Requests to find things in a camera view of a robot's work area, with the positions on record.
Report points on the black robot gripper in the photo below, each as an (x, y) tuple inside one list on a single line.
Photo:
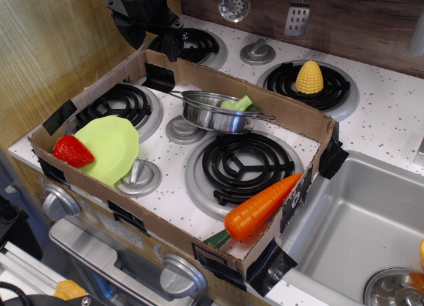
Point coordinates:
[(135, 18)]

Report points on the green toy broccoli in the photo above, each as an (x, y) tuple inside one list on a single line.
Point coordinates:
[(244, 104)]

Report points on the small steel pan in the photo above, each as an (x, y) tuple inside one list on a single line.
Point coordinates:
[(201, 109)]

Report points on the back left black burner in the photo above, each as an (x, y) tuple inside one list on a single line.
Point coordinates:
[(200, 47)]

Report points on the black burner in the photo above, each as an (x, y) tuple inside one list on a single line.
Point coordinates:
[(339, 98), (226, 170), (200, 47), (129, 101)]

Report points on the front left black burner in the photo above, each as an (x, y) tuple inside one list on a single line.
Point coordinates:
[(129, 101)]

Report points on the hanging metal strainer ladle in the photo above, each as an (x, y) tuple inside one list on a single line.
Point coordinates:
[(234, 11)]

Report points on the grey stovetop knob middle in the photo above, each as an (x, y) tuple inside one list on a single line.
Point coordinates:
[(179, 131)]

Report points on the grey stovetop knob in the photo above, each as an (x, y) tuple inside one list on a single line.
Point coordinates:
[(179, 131), (143, 178), (257, 53)]

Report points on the grey stovetop knob back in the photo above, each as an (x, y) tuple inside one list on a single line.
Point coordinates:
[(257, 53)]

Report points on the light green plastic plate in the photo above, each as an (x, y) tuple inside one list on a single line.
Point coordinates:
[(114, 143)]

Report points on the back right black burner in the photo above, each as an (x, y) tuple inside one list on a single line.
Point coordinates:
[(339, 98)]

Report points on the red toy strawberry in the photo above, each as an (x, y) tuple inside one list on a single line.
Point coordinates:
[(70, 150)]

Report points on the grey stovetop knob front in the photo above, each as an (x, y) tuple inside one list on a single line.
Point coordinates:
[(143, 178)]

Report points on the hanging metal spatula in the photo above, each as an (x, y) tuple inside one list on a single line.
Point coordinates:
[(297, 19)]

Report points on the front right black burner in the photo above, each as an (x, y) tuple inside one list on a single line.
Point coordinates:
[(226, 170)]

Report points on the yellow toy corn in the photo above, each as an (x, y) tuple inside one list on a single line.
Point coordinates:
[(309, 79)]

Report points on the grey oven knob left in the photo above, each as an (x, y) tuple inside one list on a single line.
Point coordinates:
[(59, 204)]

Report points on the grey oven knob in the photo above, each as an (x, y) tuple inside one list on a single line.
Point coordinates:
[(59, 204), (179, 278)]

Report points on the orange toy carrot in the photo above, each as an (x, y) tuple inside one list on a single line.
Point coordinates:
[(247, 217)]

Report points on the grey oven knob right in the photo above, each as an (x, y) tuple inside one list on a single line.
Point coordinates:
[(179, 278)]

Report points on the brown cardboard fence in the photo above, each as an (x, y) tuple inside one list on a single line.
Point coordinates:
[(168, 215)]

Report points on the silver toy sink basin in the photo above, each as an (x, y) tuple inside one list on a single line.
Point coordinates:
[(366, 218)]

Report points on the metal plate in sink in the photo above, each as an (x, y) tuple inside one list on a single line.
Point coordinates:
[(394, 286)]

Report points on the silver oven door handle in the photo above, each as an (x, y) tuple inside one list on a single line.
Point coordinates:
[(116, 278)]

